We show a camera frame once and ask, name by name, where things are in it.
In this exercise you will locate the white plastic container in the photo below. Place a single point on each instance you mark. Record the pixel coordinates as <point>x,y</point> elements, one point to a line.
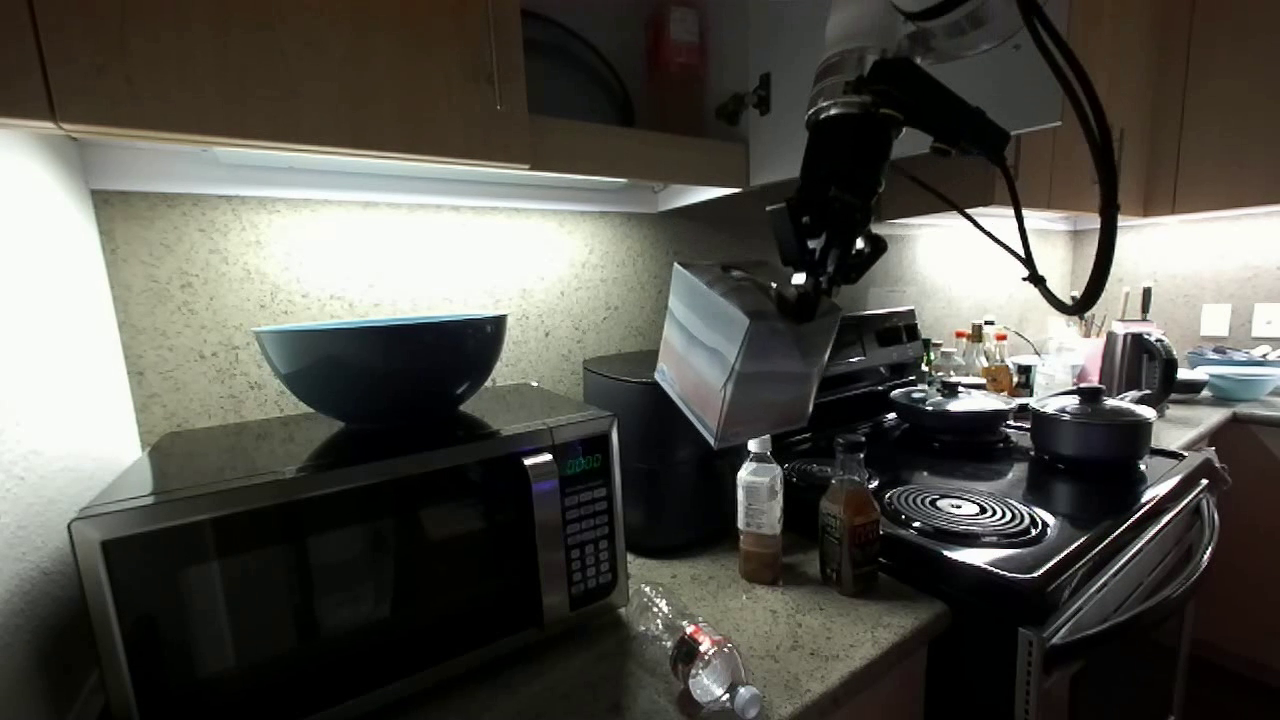
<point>1062,360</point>

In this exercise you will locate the black pan with lid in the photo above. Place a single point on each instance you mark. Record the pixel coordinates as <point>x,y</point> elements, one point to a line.
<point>955,411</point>

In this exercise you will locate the black steel microwave oven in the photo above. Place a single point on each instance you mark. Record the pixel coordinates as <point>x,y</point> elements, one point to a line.
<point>346,572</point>

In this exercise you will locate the orange condiment bottle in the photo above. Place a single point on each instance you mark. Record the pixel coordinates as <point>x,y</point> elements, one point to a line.
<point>999,365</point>

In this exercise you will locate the light blue bowl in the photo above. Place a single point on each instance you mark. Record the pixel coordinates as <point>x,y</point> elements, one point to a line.
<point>1240,384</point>

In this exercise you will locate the wooden upper cabinet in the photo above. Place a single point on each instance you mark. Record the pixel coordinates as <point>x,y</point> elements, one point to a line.
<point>266,65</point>

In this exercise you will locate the under-cabinet light strip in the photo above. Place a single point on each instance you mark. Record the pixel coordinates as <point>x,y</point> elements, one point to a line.
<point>373,183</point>

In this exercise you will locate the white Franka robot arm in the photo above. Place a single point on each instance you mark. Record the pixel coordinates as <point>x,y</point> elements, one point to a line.
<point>935,52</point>

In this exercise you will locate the black coil burner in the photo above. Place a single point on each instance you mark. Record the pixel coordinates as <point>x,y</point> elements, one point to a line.
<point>965,513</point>

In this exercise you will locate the metal cabinet hinge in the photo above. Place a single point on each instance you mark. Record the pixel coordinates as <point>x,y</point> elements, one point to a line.
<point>745,100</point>

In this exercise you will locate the clear white-cap bottle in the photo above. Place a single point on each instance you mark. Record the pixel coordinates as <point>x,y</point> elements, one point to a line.
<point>761,513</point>

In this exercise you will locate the grey white tissue box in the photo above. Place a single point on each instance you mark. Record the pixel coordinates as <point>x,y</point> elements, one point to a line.
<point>741,360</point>

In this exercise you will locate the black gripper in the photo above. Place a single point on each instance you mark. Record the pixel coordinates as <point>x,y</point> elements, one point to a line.
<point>841,173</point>

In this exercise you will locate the dark blue bowl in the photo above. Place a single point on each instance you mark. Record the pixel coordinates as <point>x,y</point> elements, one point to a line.
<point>380,365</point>

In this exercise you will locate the clear red-label plastic bottle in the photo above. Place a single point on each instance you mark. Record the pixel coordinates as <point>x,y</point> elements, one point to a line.
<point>700,654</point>

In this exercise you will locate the black electric stove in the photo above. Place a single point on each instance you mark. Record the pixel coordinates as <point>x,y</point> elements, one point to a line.
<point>1042,534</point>

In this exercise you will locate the red bottle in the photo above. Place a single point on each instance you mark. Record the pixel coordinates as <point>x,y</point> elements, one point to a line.
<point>676,45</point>

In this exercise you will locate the silver kettle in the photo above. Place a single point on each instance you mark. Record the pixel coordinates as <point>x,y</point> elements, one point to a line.
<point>1143,360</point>

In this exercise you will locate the black pot with lid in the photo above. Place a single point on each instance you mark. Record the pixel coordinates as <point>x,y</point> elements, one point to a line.
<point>1088,428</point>

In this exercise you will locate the wooden wall cabinet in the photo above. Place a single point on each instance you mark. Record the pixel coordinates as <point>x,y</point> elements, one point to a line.
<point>1187,93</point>

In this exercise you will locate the dark plate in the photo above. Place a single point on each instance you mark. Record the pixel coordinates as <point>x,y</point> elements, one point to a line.
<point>573,75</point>

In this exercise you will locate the cabinet door white inside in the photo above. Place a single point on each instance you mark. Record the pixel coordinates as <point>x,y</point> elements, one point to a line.
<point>780,132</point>

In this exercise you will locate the white wall outlet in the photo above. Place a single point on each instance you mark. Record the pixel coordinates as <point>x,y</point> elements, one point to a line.
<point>1214,321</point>
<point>1264,321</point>

